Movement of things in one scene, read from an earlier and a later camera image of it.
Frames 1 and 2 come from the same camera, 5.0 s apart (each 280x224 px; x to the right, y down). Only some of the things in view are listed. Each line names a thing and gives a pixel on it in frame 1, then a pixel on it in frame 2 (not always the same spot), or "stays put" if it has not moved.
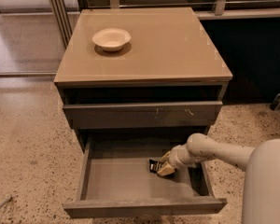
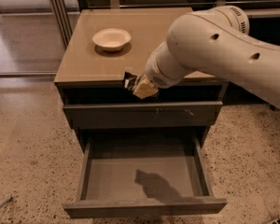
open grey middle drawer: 115,177 stays put
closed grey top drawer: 142,115 stays put
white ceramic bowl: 112,39 stays put
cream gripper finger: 166,169 to 145,89
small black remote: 154,165 to 131,81
